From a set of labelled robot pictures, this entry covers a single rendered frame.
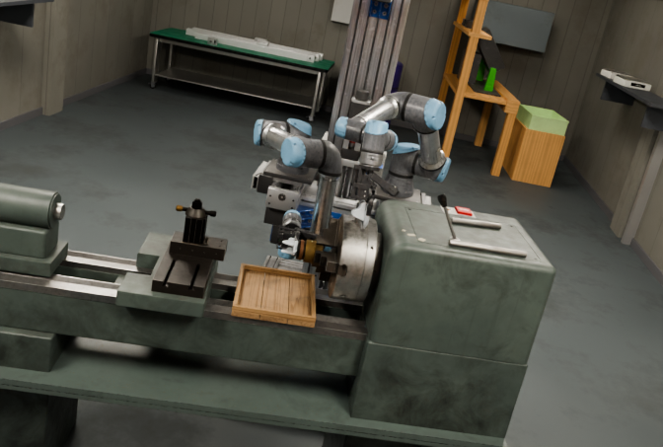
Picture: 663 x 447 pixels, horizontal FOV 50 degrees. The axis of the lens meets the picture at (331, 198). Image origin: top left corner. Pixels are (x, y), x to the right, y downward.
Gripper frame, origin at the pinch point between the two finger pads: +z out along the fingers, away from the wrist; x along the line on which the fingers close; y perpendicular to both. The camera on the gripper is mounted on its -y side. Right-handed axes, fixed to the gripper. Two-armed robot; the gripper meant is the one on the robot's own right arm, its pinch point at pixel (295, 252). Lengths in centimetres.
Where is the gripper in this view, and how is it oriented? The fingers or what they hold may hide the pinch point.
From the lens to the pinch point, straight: 260.0
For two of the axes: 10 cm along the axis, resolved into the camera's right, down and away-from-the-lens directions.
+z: 0.3, 3.3, -9.4
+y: -9.8, -1.6, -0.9
